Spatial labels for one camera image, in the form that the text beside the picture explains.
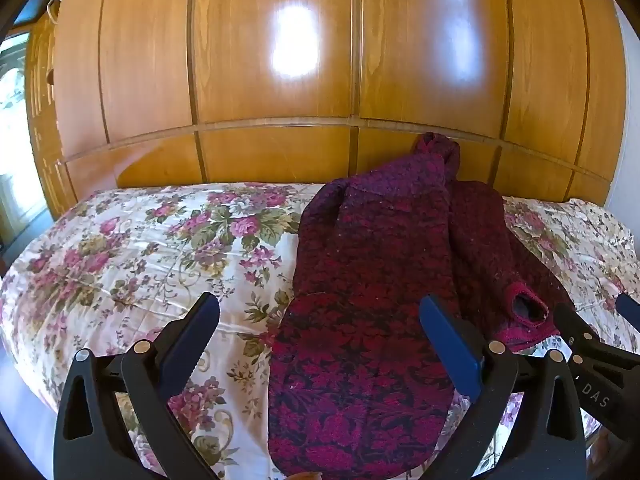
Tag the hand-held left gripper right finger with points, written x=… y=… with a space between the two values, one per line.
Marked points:
x=450 y=340

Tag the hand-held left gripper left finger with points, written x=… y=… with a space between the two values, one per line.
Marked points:
x=192 y=337

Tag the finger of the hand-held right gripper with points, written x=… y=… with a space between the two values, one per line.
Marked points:
x=629 y=305
x=575 y=327

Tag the maroon floral knit sweater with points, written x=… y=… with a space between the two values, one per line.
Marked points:
x=370 y=320

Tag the white clothes hanger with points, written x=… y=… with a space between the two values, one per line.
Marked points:
x=56 y=2

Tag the floral bed cover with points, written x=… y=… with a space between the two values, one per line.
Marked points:
x=125 y=270

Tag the wooden slatted shutter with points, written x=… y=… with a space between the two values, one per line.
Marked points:
x=47 y=150

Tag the bright window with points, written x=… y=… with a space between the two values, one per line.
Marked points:
x=17 y=160

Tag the wooden wardrobe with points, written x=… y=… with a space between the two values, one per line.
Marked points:
x=310 y=60

